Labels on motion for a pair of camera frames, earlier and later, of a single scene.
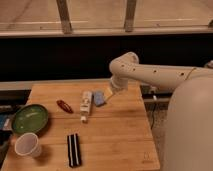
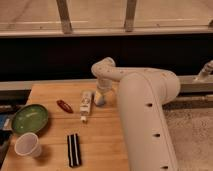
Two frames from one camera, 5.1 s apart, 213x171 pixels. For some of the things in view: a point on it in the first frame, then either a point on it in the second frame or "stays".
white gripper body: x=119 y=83 → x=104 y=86
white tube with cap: x=85 y=105 stays
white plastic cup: x=27 y=144 stays
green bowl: x=29 y=118 stays
